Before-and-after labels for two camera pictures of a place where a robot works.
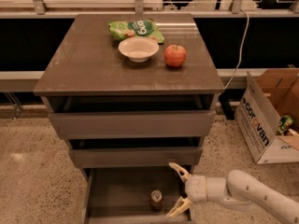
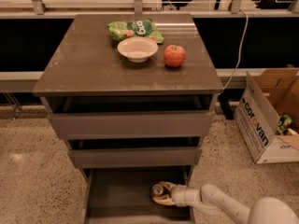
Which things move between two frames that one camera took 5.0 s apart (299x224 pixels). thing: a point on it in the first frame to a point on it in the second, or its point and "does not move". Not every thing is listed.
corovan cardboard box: x=267 y=113 does not move
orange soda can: x=156 y=199 to x=157 y=189
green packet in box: x=284 y=122 does not move
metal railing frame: x=236 y=11 does not move
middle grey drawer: x=139 y=152 does not move
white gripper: x=195 y=188 to x=179 y=195
